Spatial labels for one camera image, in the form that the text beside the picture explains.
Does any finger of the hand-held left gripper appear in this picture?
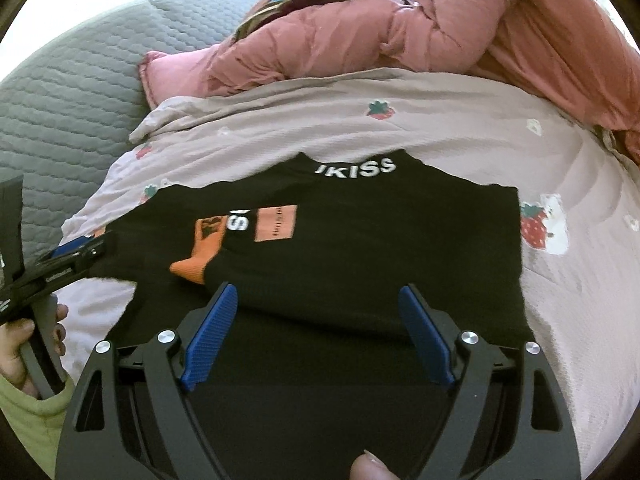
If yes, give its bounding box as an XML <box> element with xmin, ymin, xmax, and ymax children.
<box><xmin>50</xmin><ymin>240</ymin><xmax>92</xmax><ymax>260</ymax></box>
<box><xmin>30</xmin><ymin>241</ymin><xmax>110</xmax><ymax>288</ymax></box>

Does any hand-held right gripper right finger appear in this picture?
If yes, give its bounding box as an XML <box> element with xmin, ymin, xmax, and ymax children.
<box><xmin>397</xmin><ymin>282</ymin><xmax>583</xmax><ymax>480</ymax></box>

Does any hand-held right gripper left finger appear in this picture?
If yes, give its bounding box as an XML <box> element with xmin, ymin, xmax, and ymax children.
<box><xmin>54</xmin><ymin>282</ymin><xmax>238</xmax><ymax>480</ymax></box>

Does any black printed t-shirt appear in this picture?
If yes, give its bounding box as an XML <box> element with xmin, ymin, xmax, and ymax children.
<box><xmin>87</xmin><ymin>150</ymin><xmax>533</xmax><ymax>386</ymax></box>

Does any person's left forearm green sleeve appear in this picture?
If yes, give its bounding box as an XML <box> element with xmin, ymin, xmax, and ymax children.
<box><xmin>0</xmin><ymin>374</ymin><xmax>76</xmax><ymax>463</ymax></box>

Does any person's left hand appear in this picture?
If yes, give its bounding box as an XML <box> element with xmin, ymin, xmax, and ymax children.
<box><xmin>0</xmin><ymin>304</ymin><xmax>69</xmax><ymax>398</ymax></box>

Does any person's right hand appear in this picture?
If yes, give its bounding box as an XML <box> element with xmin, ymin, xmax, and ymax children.
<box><xmin>349</xmin><ymin>450</ymin><xmax>397</xmax><ymax>480</ymax></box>

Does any grey quilted bedcover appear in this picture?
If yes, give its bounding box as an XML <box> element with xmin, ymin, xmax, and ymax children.
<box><xmin>0</xmin><ymin>0</ymin><xmax>273</xmax><ymax>271</ymax></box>

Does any strawberry print blanket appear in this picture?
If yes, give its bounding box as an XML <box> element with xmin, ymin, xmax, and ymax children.
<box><xmin>60</xmin><ymin>67</ymin><xmax>640</xmax><ymax>461</ymax></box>

